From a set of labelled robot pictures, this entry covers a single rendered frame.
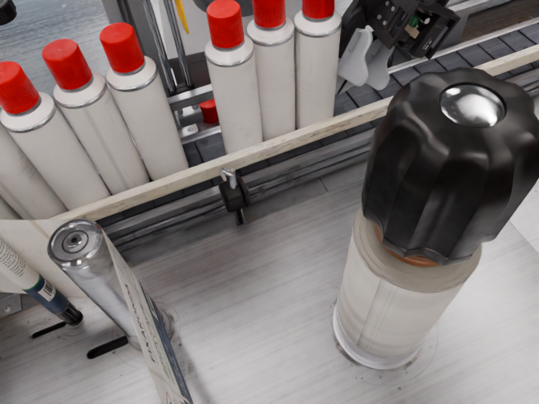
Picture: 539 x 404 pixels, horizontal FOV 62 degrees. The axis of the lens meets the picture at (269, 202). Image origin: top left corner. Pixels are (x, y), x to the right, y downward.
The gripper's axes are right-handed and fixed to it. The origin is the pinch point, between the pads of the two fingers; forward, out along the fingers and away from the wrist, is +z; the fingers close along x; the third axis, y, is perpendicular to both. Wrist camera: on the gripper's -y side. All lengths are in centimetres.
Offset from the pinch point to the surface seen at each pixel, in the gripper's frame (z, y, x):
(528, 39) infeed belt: -12.1, -0.9, 31.9
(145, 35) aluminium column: 5.1, -11.7, -21.4
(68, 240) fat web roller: 4.5, 19.4, -34.5
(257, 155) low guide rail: 9.1, 4.9, -10.4
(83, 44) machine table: 24, -40, -21
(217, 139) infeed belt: 13.0, -2.5, -11.7
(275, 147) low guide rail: 7.7, 4.9, -8.4
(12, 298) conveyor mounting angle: 32.4, 6.8, -35.7
